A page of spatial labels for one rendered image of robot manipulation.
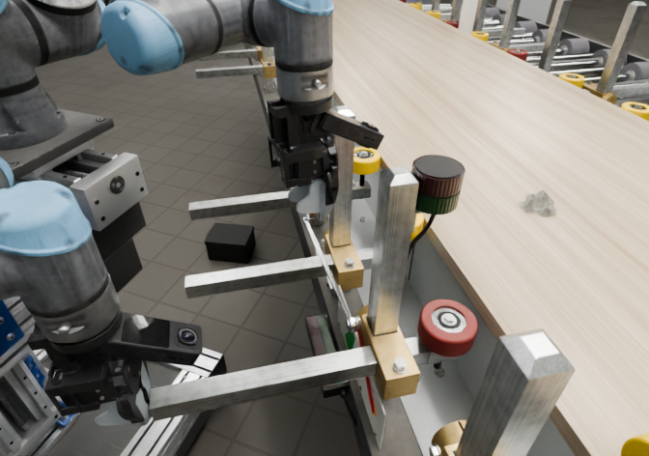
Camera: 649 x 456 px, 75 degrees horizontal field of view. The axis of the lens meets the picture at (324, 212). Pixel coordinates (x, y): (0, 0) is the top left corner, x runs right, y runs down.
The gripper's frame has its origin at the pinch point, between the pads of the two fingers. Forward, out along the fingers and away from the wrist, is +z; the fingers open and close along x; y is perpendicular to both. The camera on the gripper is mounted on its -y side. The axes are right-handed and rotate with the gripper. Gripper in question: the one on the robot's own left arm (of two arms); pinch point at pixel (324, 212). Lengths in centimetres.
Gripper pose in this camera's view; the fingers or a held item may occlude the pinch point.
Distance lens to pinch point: 69.7
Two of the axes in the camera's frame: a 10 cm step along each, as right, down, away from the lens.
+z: 0.3, 8.1, 5.8
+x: 4.1, 5.2, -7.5
